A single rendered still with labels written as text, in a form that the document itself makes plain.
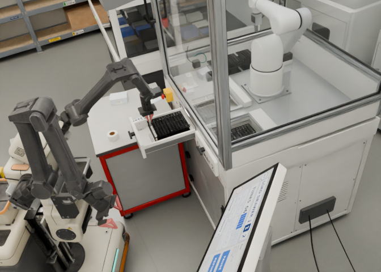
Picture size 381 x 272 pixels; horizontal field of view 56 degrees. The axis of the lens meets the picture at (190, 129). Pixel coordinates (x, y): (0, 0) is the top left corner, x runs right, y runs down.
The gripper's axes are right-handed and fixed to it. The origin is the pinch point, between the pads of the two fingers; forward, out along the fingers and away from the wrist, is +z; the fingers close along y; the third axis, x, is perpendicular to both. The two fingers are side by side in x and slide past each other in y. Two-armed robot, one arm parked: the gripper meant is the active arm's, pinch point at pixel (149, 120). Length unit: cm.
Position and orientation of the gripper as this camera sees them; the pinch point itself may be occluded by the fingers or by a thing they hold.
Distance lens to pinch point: 217.8
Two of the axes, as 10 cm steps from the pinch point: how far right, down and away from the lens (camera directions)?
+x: 3.5, 6.0, -7.2
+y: -9.3, 2.9, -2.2
